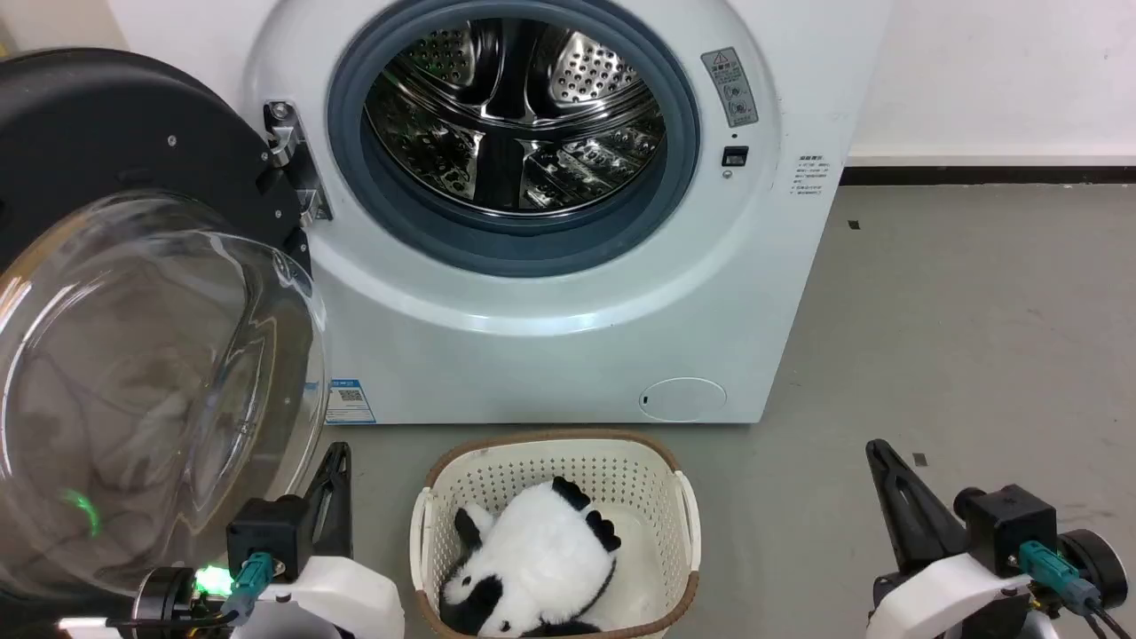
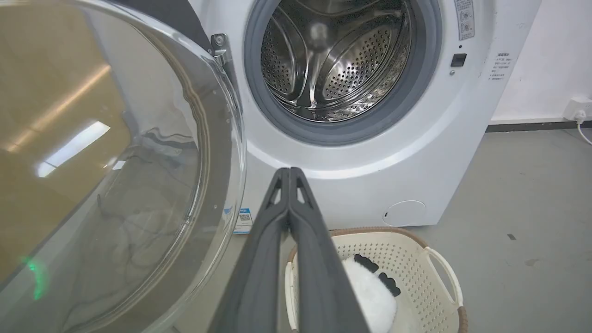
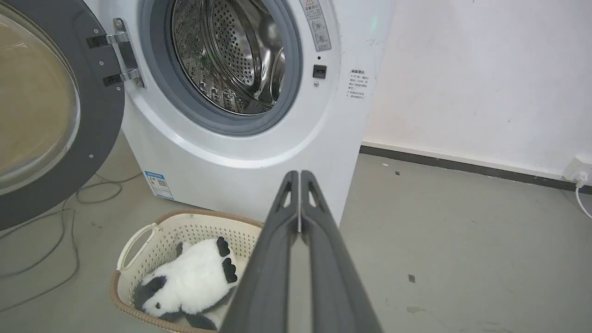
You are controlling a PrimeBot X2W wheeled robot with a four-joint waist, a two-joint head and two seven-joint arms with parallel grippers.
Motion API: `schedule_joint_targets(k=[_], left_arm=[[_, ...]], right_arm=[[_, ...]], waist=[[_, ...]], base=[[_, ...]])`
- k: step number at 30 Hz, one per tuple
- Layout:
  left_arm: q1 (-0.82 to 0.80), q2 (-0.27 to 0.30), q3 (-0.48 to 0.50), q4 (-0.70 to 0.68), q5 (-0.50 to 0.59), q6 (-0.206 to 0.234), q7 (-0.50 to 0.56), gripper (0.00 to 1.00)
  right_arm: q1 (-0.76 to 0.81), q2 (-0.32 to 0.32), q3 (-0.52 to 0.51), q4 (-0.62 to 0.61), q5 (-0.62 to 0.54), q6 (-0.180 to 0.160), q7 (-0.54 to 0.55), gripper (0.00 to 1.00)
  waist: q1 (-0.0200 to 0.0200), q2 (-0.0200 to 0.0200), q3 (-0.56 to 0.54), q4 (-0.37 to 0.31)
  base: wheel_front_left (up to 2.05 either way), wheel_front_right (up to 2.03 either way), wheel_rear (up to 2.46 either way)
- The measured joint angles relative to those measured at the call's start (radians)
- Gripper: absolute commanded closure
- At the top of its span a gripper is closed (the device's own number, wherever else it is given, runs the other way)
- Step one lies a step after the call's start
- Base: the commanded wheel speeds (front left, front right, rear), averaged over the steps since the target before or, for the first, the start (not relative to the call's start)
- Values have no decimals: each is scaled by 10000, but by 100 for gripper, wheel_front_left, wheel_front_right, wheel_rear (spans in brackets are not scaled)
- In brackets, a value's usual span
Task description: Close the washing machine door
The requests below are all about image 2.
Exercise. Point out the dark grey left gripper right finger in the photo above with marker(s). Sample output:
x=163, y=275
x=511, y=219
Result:
x=323, y=282

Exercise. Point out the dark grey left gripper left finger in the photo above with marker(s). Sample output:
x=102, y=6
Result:
x=252, y=282

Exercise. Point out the white front-load washing machine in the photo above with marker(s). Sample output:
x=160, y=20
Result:
x=370, y=166

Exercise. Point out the glass washer door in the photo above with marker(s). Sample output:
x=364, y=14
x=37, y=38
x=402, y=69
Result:
x=111, y=175

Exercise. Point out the white and black plush toy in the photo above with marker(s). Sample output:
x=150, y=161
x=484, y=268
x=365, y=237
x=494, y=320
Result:
x=372, y=296

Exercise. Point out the white perforated laundry basket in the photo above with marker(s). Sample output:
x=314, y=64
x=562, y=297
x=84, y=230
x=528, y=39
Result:
x=416, y=282

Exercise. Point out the white wall power socket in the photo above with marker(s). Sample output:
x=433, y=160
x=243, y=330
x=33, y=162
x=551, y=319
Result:
x=577, y=107

